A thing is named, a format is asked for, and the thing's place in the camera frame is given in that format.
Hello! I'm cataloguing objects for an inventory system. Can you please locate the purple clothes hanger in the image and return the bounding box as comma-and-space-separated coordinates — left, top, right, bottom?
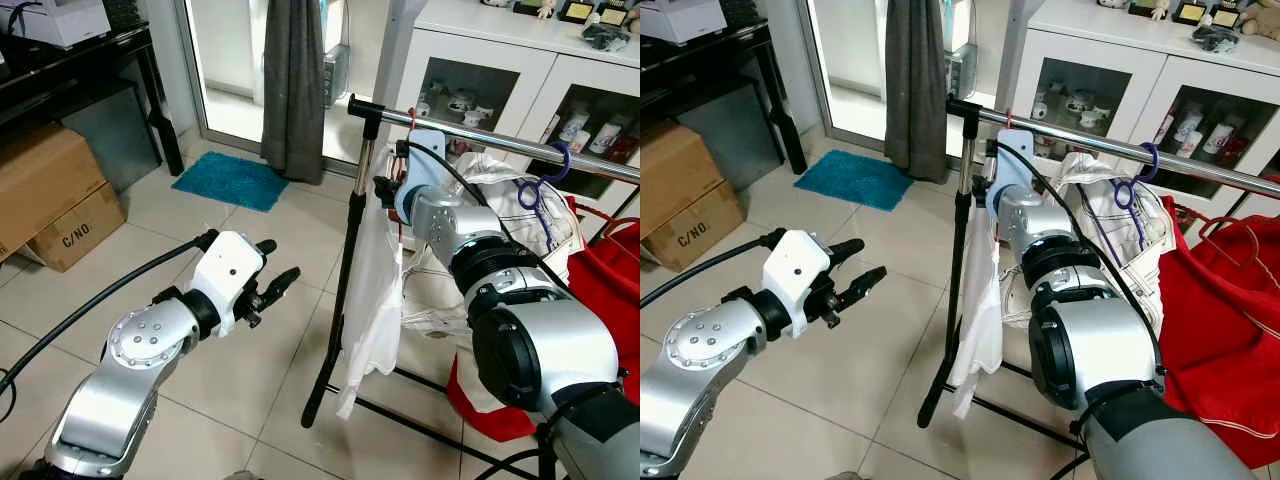
1114, 140, 1162, 251
515, 140, 572, 251

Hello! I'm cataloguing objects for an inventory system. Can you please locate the teal floor mat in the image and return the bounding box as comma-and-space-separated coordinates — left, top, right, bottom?
170, 150, 292, 213
795, 150, 917, 213

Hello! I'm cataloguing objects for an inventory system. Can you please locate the black chrome clothes rack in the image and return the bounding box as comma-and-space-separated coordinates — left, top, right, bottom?
300, 93, 641, 480
918, 95, 1280, 480

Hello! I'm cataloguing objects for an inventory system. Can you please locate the plain white shirt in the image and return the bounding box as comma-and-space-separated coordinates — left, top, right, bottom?
945, 180, 1007, 421
335, 183, 407, 421

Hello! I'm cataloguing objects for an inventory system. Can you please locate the dark grey curtain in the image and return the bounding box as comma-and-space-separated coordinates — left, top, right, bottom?
260, 0, 327, 186
885, 0, 952, 186

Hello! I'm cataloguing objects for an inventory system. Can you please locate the cream jacket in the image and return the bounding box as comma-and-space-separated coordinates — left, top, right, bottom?
400, 150, 587, 333
1000, 150, 1177, 333

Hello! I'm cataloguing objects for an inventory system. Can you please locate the printed cardboard box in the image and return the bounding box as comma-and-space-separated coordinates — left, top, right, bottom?
643, 183, 747, 274
25, 183, 127, 274

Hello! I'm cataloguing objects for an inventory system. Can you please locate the grey flat panel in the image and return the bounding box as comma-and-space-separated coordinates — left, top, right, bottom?
675, 80, 787, 193
60, 80, 162, 193

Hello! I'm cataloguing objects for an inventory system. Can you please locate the white glass-door cabinet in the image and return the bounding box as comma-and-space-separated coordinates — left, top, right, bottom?
1000, 0, 1280, 216
395, 0, 641, 201

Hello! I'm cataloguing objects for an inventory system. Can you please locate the glass sliding door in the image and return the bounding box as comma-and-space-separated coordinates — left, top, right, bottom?
805, 0, 1011, 167
178, 0, 421, 167

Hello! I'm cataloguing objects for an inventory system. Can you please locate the large plain cardboard box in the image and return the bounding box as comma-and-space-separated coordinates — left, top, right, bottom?
0, 122, 111, 261
640, 120, 727, 243

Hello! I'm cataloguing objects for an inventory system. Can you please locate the red polo shirt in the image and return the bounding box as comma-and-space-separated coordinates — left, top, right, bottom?
1155, 195, 1280, 471
445, 195, 641, 443

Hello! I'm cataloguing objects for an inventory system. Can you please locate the black desk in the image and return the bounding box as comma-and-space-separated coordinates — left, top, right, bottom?
0, 22, 187, 179
640, 20, 810, 177

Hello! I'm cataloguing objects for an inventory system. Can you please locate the dark grey bag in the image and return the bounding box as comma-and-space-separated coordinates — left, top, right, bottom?
1192, 22, 1247, 54
580, 22, 632, 54

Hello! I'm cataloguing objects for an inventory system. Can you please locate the white desktop device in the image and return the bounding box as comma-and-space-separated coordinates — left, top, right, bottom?
0, 0, 112, 50
640, 0, 729, 47

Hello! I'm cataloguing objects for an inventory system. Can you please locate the brown teddy bear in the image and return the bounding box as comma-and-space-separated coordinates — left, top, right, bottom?
1240, 8, 1280, 44

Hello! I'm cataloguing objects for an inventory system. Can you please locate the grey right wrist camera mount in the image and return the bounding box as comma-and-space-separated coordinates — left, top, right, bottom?
394, 128, 447, 227
985, 127, 1037, 223

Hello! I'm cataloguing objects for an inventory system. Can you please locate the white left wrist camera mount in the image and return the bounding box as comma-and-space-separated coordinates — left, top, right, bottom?
765, 229, 834, 340
190, 231, 267, 338

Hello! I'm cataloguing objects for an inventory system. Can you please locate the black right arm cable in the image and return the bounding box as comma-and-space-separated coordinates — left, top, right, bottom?
1000, 140, 1167, 379
400, 140, 576, 301

